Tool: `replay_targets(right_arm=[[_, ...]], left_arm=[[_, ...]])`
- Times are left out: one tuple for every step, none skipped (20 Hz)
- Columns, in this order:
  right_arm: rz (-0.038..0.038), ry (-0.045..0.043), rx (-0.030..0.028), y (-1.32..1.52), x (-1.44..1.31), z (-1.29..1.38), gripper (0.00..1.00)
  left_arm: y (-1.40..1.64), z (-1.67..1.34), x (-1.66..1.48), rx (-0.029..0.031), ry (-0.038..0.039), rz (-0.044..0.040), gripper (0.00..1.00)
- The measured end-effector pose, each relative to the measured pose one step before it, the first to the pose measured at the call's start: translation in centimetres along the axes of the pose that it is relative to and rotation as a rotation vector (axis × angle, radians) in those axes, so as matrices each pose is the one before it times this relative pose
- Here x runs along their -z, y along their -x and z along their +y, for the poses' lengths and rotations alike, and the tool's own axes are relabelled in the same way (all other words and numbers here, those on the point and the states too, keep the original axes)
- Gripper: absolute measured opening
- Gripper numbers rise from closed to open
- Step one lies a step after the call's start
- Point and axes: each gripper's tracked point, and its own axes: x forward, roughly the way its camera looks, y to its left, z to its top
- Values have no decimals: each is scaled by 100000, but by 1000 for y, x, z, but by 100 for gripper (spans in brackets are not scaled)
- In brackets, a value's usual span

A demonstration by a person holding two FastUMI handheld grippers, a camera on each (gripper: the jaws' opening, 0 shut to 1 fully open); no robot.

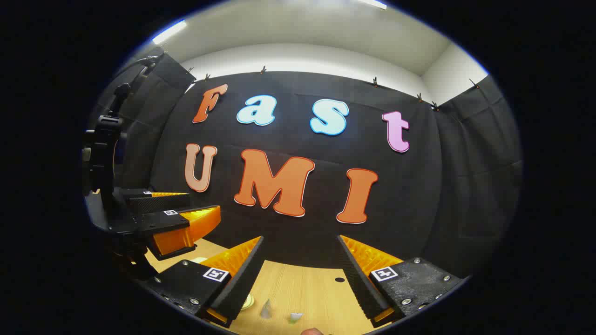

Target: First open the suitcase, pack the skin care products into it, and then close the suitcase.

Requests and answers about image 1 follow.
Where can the ceiling light bar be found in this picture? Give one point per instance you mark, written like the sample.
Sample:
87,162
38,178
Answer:
168,31
372,3

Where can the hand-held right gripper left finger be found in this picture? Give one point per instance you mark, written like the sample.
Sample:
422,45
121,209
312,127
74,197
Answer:
244,279

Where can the small white green tube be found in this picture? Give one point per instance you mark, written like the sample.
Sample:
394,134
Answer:
295,317

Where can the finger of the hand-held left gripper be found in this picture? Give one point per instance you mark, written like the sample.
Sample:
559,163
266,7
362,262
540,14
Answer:
186,228
158,202

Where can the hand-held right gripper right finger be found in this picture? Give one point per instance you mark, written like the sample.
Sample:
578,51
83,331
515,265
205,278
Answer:
358,284

